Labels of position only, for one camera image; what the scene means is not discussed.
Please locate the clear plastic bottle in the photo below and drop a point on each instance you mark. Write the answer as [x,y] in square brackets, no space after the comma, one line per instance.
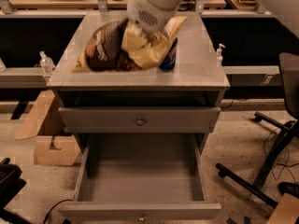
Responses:
[46,63]

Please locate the open grey middle drawer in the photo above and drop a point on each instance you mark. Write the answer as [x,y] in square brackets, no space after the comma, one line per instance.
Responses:
[140,177]

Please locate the black object lower left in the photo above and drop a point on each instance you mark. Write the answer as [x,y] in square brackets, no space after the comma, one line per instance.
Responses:
[10,185]

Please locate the closed grey upper drawer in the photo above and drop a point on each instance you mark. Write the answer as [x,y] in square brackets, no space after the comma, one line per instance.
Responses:
[139,119]

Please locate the grey drawer cabinet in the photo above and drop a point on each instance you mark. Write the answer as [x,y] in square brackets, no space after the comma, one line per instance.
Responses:
[196,80]

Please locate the black office chair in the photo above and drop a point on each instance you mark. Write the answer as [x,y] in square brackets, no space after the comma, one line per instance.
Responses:
[289,71]

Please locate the cardboard box on floor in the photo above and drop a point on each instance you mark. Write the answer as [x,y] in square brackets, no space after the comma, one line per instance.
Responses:
[56,150]

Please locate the white pump dispenser bottle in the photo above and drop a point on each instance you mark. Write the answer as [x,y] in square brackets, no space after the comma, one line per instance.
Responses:
[219,54]

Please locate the wooden workbench top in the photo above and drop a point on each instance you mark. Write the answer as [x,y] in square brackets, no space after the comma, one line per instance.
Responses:
[66,4]

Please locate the blue soda can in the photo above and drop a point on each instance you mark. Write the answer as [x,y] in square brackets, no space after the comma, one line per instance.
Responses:
[169,61]

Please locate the brown chip bag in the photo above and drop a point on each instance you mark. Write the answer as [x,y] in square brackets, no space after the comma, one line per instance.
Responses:
[122,46]

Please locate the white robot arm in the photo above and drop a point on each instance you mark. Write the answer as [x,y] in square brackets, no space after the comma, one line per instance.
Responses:
[153,15]

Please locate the cardboard piece lower right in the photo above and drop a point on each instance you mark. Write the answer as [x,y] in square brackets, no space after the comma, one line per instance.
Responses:
[287,211]

